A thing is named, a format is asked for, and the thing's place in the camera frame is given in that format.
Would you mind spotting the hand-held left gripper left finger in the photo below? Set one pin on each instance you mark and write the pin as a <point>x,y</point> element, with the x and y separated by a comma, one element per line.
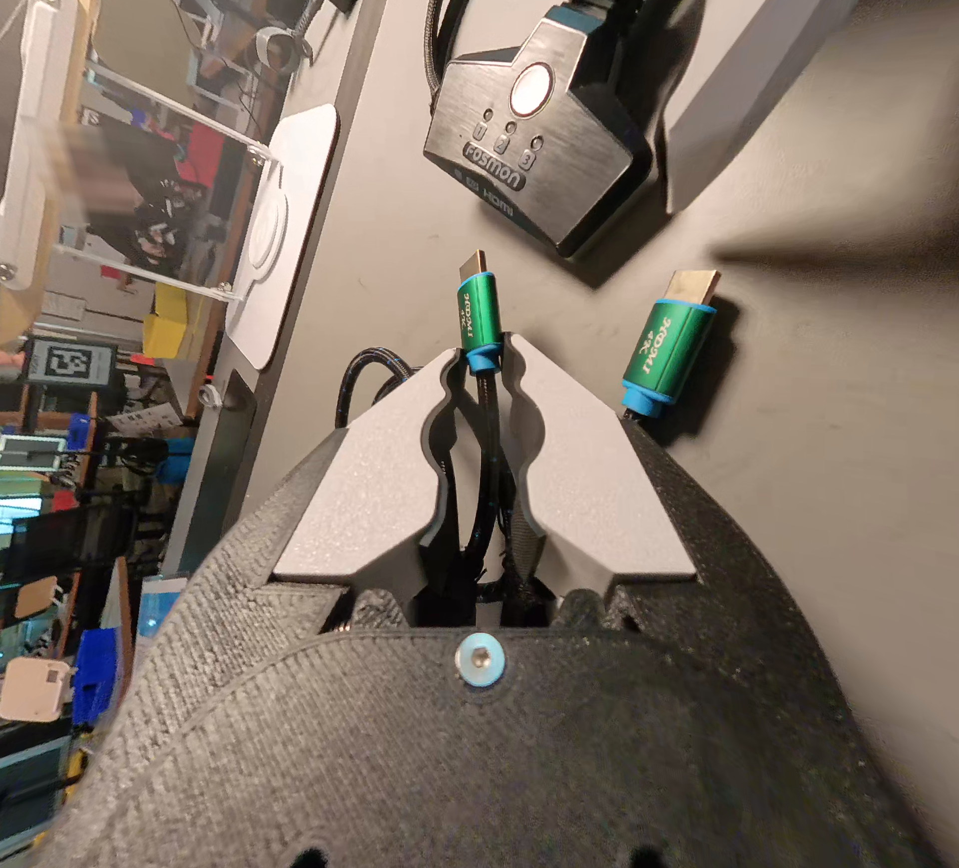
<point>359,493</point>

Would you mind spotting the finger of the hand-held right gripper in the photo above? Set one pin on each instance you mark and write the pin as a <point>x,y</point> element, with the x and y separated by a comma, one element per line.
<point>764,6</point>

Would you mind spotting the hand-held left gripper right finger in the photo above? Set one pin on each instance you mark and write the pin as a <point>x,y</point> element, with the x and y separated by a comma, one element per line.
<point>599,493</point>

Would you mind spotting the black metal hdmi switch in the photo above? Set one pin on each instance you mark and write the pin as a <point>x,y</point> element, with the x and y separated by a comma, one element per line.
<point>584,171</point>

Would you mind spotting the small white clip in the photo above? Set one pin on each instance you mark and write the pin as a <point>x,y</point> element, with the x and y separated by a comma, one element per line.
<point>212,394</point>

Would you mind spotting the yellow bin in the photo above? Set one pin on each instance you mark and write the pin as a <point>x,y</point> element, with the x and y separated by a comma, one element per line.
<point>176,328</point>

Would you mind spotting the white acrylic stand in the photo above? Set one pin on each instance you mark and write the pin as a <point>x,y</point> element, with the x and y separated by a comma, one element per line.
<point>300,209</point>

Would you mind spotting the blue storage bin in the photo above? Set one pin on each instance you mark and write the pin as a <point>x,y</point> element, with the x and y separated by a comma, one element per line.
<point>97,666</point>

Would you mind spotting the black white tag sign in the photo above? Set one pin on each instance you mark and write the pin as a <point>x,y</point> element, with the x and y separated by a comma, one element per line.
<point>71,362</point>

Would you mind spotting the beige square box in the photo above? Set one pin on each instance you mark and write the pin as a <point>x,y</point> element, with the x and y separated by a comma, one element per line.
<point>34,692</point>

